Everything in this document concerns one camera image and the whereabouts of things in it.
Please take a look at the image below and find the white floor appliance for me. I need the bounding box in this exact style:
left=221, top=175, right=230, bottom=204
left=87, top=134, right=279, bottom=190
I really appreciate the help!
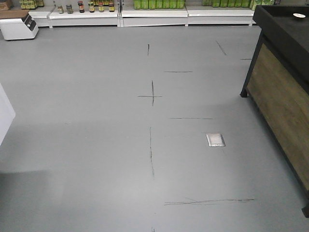
left=0, top=11, right=39, bottom=41

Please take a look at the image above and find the metal floor hatch plate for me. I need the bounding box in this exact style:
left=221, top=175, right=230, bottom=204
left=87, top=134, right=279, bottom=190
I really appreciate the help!
left=206, top=133, right=225, bottom=147

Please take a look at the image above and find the white store shelf unit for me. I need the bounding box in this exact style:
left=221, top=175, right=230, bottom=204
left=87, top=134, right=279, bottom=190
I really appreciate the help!
left=29, top=0, right=255, bottom=28

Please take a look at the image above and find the black wooden display stand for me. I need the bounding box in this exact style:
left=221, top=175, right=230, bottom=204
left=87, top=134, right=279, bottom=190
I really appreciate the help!
left=240, top=4, right=309, bottom=218

